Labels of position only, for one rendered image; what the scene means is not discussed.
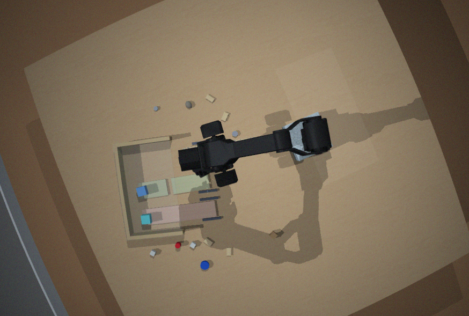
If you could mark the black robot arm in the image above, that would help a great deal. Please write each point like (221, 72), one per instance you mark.
(213, 154)

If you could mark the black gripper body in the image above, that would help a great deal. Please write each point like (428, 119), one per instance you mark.
(227, 177)

